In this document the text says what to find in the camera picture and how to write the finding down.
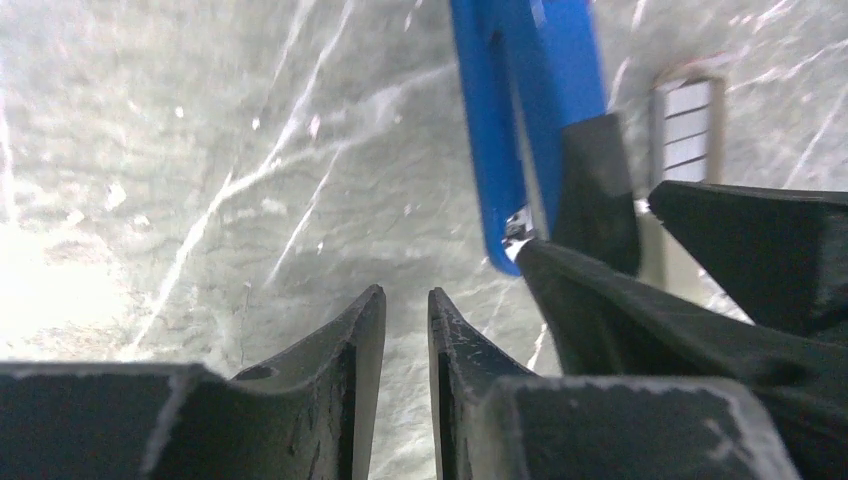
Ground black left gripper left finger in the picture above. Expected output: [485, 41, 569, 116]
[1, 285, 386, 479]

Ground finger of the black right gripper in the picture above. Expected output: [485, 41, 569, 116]
[517, 240, 847, 479]
[648, 181, 847, 338]

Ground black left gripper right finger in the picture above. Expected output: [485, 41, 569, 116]
[428, 288, 799, 479]

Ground blue black stapler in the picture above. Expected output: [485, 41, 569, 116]
[450, 1, 642, 275]

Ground brown cardboard staple tray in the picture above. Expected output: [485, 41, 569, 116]
[648, 60, 726, 189]

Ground grey staple strips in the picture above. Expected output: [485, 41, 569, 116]
[662, 81, 712, 181]

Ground beige white stapler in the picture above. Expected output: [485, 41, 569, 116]
[634, 199, 754, 325]

